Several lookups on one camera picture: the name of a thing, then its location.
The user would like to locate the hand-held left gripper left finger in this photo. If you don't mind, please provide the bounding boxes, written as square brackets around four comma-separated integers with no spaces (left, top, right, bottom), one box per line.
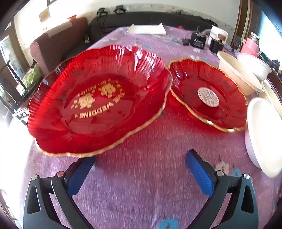
[23,157,95,229]

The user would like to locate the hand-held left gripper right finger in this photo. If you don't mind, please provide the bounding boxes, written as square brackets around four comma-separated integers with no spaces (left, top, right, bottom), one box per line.
[186,149,259,229]

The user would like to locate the large red glass plate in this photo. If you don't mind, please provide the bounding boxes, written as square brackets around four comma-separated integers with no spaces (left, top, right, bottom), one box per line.
[27,44,173,158]

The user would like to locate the small red glass plate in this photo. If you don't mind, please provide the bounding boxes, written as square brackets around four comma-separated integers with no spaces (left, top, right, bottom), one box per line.
[167,58,248,132]

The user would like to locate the white bowl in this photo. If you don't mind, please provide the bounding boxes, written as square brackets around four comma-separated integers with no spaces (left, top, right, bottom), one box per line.
[237,53,272,81]
[245,97,282,178]

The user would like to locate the large cream plastic bowl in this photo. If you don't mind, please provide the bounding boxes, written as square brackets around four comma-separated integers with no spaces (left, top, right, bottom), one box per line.
[217,51,263,96]

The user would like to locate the small cream plastic bowl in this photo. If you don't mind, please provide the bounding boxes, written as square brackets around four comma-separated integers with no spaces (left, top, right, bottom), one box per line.
[260,80,282,118]

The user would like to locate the purple floral tablecloth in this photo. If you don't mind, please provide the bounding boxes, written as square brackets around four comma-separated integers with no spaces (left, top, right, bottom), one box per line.
[15,25,282,229]

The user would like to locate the chair with green cushion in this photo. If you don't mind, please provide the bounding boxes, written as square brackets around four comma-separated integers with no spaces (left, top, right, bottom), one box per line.
[0,59,42,117]

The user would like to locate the brown armchair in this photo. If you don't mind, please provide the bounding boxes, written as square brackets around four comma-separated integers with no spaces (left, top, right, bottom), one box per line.
[30,17,88,75]

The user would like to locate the pink bottle with knit sleeve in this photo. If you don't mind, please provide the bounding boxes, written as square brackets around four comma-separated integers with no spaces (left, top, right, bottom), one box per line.
[241,33,260,56]

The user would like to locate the white plastic jar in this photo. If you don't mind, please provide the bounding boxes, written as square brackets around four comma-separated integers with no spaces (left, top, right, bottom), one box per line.
[210,26,228,42]

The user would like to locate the white folded paper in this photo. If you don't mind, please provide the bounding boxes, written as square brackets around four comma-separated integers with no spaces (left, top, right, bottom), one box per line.
[128,24,166,35]

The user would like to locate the black sofa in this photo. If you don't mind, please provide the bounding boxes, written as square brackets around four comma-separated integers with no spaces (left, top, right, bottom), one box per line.
[87,11,218,45]

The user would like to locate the small wall plaque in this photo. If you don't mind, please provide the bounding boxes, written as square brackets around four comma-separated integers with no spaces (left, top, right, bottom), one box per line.
[39,7,49,21]

